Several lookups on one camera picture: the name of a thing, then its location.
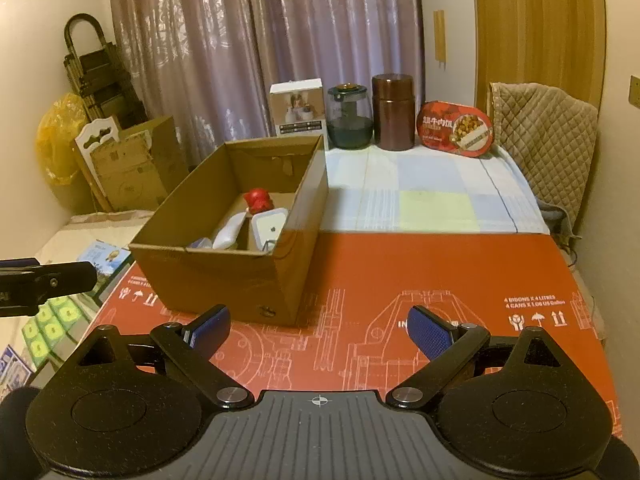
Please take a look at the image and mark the white oblong plastic device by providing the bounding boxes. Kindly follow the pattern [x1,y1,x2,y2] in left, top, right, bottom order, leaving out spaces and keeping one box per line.
[212,211,247,251]

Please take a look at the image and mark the blue white patterned box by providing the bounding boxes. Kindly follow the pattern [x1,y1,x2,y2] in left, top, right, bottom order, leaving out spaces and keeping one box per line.
[0,345,36,401]

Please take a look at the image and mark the flattened printed cardboard box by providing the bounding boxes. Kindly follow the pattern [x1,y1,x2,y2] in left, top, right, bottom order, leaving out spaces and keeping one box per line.
[90,132,171,211]

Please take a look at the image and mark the blue booklet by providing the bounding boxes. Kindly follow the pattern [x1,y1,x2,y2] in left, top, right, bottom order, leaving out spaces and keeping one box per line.
[82,240,133,301]

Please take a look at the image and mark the green glass jar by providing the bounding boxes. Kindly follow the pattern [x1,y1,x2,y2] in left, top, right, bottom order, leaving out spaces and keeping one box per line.
[327,83,375,150]

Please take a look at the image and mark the white scalloped cardboard sheet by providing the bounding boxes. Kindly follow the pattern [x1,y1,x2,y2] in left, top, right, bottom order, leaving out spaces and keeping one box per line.
[74,114,123,211]

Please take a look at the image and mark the red oval food package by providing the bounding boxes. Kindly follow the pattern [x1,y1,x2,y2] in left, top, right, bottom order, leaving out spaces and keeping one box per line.
[416,100,496,158]

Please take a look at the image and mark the red cartoon toy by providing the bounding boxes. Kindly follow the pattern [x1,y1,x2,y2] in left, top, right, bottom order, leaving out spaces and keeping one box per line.
[243,188,275,216]

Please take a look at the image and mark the blue plaid cloth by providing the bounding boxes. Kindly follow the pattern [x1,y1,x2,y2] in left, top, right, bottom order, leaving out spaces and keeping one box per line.
[320,147,551,235]

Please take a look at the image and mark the white product box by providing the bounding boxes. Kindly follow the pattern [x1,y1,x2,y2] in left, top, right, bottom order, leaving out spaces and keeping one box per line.
[270,78,325,137]

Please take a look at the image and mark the dark metal folding cart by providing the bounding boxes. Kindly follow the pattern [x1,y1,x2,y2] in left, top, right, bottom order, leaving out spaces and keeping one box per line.
[62,13,148,128]

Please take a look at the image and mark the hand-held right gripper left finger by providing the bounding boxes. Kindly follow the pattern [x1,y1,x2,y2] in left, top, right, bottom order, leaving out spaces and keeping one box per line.
[67,304,251,411]

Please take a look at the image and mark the beige quilted chair cover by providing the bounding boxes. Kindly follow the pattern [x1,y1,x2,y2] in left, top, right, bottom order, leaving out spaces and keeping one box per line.
[487,81,599,238]

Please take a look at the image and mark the stack of green tissue packs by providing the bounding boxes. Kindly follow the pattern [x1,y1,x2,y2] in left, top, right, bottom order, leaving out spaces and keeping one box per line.
[20,292,96,368]

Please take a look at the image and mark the yellow hanging strip ornament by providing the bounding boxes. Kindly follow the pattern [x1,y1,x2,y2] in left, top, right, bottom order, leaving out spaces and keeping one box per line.
[433,10,446,68]

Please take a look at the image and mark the yellow plastic bag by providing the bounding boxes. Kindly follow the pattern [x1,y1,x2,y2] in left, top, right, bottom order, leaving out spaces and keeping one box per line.
[36,92,93,213]

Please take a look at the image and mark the large brown cardboard box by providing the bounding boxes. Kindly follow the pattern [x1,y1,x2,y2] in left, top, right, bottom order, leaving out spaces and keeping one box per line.
[102,116,190,211]

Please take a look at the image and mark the wooden door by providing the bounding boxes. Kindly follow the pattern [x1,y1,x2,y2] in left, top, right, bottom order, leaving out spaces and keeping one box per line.
[472,0,608,111]

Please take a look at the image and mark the brown cylindrical canister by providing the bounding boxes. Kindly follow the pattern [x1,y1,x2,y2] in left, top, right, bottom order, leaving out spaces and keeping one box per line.
[371,73,416,152]

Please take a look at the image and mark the white square night light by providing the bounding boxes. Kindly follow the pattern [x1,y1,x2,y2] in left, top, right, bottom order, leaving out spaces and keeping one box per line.
[250,208,289,253]

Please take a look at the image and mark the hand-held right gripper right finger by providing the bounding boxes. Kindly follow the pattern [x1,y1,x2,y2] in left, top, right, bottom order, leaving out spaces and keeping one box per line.
[387,305,576,411]

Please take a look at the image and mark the mauve patterned curtain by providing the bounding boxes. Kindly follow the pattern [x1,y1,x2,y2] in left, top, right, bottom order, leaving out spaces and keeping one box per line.
[106,0,421,161]

